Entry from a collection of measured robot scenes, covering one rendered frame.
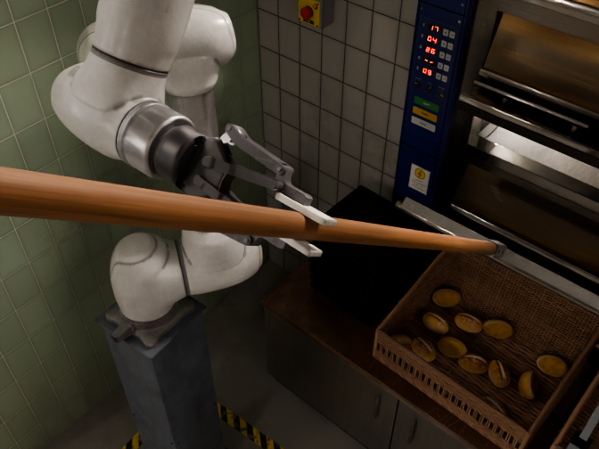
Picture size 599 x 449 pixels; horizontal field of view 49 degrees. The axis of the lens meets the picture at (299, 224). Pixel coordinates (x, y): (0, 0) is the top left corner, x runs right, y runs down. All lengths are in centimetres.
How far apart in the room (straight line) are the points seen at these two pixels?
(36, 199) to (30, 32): 153
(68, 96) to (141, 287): 87
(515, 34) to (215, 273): 104
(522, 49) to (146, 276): 117
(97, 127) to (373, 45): 147
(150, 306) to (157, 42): 102
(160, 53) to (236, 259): 93
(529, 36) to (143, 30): 131
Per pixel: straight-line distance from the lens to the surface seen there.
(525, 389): 226
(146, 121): 84
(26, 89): 201
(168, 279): 172
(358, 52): 229
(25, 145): 208
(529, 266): 168
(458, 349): 229
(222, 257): 170
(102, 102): 88
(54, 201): 45
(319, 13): 224
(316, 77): 246
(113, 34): 87
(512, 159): 217
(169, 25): 87
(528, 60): 197
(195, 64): 144
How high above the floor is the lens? 247
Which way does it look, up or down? 44 degrees down
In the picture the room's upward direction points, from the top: straight up
